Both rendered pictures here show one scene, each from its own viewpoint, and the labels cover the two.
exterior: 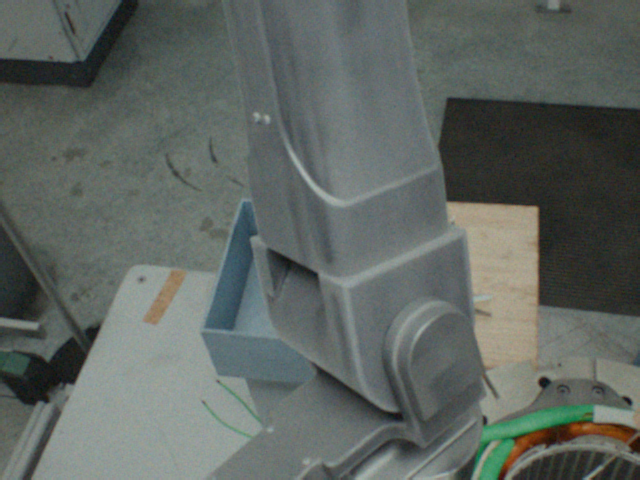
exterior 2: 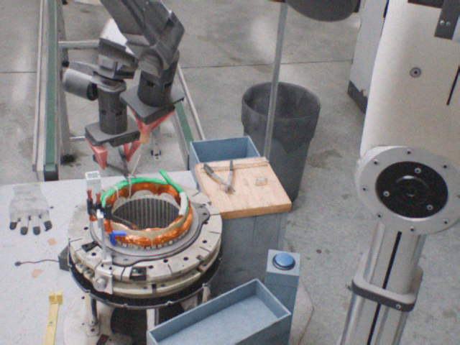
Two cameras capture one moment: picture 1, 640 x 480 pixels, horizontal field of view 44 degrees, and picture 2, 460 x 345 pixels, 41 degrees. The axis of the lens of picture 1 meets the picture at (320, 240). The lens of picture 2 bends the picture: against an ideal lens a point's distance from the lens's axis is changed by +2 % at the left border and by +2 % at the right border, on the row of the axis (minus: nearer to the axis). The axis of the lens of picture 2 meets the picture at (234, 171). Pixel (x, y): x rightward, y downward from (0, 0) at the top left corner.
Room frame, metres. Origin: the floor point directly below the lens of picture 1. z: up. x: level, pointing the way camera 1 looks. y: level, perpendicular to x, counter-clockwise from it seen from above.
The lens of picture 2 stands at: (-0.26, -1.04, 1.93)
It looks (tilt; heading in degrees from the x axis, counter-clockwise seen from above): 35 degrees down; 54
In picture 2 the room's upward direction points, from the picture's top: 5 degrees clockwise
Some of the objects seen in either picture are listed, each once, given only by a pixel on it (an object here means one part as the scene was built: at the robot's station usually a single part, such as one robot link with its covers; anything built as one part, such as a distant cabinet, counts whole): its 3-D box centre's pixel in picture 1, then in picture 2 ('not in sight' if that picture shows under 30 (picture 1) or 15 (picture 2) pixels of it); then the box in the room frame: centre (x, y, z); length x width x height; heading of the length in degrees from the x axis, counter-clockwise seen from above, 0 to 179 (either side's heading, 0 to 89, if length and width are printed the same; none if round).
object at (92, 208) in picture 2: not in sight; (99, 209); (0.05, -0.20, 1.21); 0.04 x 0.04 x 0.03; 76
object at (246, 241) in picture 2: not in sight; (236, 231); (0.45, -0.10, 0.91); 0.19 x 0.19 x 0.26; 73
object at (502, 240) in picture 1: (429, 282); (241, 187); (0.45, -0.10, 1.05); 0.20 x 0.19 x 0.02; 73
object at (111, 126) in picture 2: not in sight; (113, 119); (0.16, -0.02, 1.28); 0.10 x 0.07 x 0.07; 2
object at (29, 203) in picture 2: not in sight; (31, 205); (0.07, 0.40, 0.79); 0.24 x 0.12 x 0.02; 70
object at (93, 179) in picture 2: not in sight; (93, 192); (0.09, -0.06, 1.14); 0.03 x 0.03 x 0.09; 76
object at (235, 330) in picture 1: (292, 341); (222, 192); (0.49, 0.05, 0.92); 0.17 x 0.11 x 0.28; 163
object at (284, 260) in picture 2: not in sight; (284, 259); (0.39, -0.35, 1.04); 0.04 x 0.04 x 0.01
